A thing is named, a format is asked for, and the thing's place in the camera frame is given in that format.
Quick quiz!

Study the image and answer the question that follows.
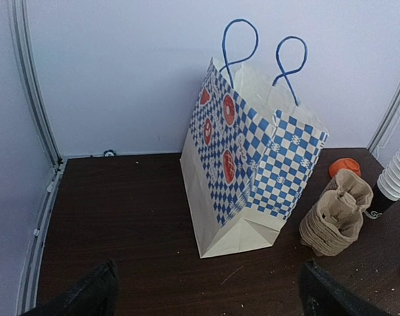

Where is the left aluminium frame post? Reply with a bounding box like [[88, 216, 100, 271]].
[[8, 1, 63, 315]]

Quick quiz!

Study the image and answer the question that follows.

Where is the right aluminium frame post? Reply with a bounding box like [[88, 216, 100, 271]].
[[367, 82, 400, 158]]

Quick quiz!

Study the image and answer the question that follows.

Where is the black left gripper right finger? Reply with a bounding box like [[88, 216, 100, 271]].
[[299, 259, 399, 315]]

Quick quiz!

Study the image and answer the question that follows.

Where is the aluminium frame post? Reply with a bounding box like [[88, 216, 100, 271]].
[[8, 1, 63, 315], [367, 82, 400, 158]]

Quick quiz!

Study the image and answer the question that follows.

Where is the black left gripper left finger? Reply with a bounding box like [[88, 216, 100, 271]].
[[24, 259, 119, 316]]

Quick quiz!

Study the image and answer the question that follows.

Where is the brown pulp cup carrier stack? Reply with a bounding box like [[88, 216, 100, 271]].
[[299, 169, 374, 257]]

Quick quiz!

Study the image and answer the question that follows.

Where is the orange bowl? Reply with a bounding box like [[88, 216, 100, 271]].
[[328, 158, 362, 178]]

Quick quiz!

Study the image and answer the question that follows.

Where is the stack of paper cups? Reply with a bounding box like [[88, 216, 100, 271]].
[[364, 148, 400, 220]]

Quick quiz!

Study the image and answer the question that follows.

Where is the blue checkered paper bag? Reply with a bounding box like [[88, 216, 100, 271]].
[[181, 18, 329, 259]]

